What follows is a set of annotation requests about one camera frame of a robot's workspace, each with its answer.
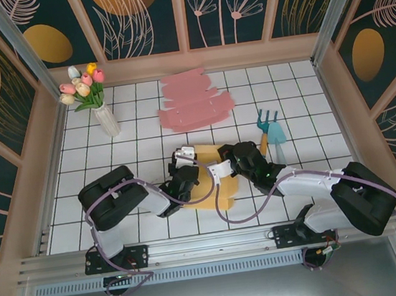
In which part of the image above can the yellow paper box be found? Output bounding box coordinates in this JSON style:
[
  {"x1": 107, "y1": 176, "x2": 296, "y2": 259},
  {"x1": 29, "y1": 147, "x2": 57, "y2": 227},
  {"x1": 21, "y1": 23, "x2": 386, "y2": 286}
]
[{"x1": 178, "y1": 138, "x2": 245, "y2": 216}]

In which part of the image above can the pink paper box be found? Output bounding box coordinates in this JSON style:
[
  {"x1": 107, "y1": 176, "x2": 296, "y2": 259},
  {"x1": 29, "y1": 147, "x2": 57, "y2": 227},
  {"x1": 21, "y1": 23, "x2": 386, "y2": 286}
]
[{"x1": 152, "y1": 63, "x2": 237, "y2": 136}]

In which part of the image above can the light blue garden trowel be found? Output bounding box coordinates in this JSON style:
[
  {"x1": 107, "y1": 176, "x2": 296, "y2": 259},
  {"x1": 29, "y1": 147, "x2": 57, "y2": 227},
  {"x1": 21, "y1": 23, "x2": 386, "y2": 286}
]
[{"x1": 265, "y1": 120, "x2": 291, "y2": 167}]

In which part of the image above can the white ribbed vase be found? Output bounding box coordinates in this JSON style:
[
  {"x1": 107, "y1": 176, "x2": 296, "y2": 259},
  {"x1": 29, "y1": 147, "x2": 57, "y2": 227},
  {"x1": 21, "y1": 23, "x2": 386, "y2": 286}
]
[{"x1": 91, "y1": 102, "x2": 123, "y2": 140}]

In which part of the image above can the artificial tulip bouquet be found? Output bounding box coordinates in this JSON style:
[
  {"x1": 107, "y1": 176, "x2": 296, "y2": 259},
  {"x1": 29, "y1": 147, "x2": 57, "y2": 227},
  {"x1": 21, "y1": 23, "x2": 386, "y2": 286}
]
[{"x1": 55, "y1": 61, "x2": 110, "y2": 115}]

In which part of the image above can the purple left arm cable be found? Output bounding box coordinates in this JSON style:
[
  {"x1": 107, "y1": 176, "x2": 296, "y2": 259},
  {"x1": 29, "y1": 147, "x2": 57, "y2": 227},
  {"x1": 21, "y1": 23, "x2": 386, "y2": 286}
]
[{"x1": 78, "y1": 152, "x2": 227, "y2": 296}]

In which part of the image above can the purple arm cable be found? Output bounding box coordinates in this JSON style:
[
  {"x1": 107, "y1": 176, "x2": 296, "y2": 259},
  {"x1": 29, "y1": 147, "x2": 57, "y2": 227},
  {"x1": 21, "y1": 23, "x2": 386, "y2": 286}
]
[
  {"x1": 78, "y1": 152, "x2": 227, "y2": 296},
  {"x1": 212, "y1": 158, "x2": 396, "y2": 283}
]

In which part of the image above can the teal garden fork wooden handle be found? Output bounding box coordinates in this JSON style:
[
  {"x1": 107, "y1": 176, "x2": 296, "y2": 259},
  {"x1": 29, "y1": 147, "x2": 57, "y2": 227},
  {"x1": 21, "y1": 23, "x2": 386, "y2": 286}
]
[{"x1": 253, "y1": 106, "x2": 286, "y2": 161}]

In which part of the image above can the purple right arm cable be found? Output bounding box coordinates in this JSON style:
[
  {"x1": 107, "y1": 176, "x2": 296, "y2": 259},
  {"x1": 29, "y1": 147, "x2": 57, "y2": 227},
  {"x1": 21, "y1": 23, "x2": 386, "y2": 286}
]
[{"x1": 212, "y1": 158, "x2": 396, "y2": 283}]

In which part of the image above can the aluminium mounting rail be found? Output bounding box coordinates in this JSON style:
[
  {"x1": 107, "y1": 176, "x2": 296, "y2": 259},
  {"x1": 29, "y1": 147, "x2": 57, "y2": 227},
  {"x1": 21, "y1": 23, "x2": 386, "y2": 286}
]
[{"x1": 14, "y1": 206, "x2": 396, "y2": 287}]

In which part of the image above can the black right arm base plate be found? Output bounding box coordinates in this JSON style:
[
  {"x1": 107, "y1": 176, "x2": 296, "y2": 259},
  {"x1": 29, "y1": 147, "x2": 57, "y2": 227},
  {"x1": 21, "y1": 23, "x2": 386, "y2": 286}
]
[{"x1": 272, "y1": 217, "x2": 341, "y2": 251}]

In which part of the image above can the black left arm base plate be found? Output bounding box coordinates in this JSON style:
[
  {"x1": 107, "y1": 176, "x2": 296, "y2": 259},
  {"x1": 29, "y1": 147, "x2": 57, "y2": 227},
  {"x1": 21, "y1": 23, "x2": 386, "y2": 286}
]
[{"x1": 82, "y1": 243, "x2": 151, "y2": 277}]

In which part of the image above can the slotted grey cable duct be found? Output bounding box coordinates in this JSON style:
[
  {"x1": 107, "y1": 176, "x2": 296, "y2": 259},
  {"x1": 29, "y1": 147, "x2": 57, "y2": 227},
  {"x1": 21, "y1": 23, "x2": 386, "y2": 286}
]
[{"x1": 32, "y1": 252, "x2": 306, "y2": 296}]

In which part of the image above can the aluminium table side rail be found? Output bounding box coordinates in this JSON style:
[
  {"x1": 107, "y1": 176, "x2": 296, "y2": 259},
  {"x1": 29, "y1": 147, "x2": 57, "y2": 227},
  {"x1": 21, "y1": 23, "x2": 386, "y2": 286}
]
[
  {"x1": 310, "y1": 48, "x2": 387, "y2": 216},
  {"x1": 15, "y1": 98, "x2": 87, "y2": 258}
]

